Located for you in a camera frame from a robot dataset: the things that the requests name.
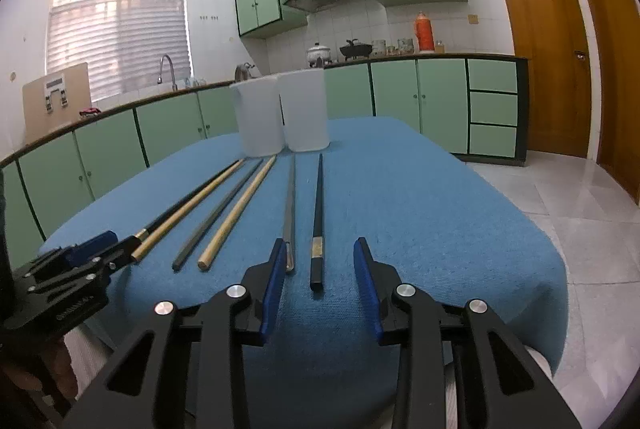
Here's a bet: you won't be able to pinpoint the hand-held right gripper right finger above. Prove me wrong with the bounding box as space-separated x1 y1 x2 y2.
352 237 583 429

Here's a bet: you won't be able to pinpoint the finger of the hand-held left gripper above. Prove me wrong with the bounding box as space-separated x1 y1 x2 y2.
87 235 144 280
37 230 119 270

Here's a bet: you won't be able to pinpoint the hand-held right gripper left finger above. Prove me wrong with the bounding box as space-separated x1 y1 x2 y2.
60 237 290 429

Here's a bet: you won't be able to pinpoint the black chopstick with gold band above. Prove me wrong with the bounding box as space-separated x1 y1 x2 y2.
135 162 241 242
309 153 325 293

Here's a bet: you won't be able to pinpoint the grey metal chopstick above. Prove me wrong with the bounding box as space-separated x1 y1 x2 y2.
171 159 265 271
281 155 297 276

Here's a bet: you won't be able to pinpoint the wooden chopstick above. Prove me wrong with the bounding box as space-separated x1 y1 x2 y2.
196 154 278 272
129 158 247 262

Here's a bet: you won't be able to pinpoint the white twin-compartment utensil holder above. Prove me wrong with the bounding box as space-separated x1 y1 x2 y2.
229 70 331 158

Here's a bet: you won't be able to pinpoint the person's left hand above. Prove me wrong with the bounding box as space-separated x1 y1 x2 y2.
0 339 78 415

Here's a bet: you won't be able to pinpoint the person's left leg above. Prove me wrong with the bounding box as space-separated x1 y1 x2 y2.
65 324 118 415

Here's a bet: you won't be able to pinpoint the person's leg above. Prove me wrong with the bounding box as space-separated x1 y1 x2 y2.
65 324 118 415
522 343 557 382

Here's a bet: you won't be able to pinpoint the blue tablecloth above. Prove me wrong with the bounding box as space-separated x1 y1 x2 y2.
37 116 569 429

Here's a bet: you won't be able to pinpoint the brown cardboard box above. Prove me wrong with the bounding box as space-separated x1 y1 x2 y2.
21 62 93 145

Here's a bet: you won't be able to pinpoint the person's right leg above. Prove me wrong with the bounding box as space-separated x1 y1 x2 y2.
522 343 557 382

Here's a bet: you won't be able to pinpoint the metal kitchen faucet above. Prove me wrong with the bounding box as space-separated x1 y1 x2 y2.
157 54 178 91

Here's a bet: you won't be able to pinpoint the green kitchen base cabinets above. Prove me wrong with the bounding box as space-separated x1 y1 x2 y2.
0 54 530 260

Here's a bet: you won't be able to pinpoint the window blinds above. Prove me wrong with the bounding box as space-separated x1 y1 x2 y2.
46 0 193 92

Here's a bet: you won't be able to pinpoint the black wok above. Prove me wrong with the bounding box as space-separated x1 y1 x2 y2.
339 39 374 61

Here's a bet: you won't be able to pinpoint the white cooking pot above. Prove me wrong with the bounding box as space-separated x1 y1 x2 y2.
306 43 333 67

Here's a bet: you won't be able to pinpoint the orange thermos flask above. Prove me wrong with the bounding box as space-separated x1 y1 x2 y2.
414 10 435 54

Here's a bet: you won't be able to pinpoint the closed wooden door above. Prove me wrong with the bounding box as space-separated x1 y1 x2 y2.
487 0 593 159

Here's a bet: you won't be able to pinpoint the wooden door in recess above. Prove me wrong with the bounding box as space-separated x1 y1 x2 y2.
572 0 640 205

